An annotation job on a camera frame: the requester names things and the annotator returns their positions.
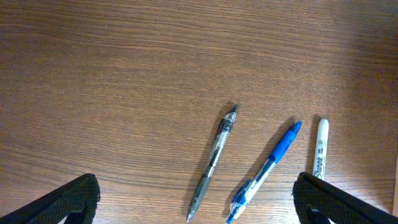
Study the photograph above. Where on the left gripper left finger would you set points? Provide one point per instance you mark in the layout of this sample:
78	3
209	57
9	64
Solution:
74	202

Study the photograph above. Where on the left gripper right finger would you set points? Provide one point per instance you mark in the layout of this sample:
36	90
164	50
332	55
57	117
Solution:
317	201

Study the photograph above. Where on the black sharpie marker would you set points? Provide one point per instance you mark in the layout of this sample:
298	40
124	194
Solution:
321	150

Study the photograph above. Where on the blue gel pen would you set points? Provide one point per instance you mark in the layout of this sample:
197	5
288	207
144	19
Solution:
246	193

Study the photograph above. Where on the black gel pen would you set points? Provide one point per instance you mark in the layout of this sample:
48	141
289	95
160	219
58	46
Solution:
224	129

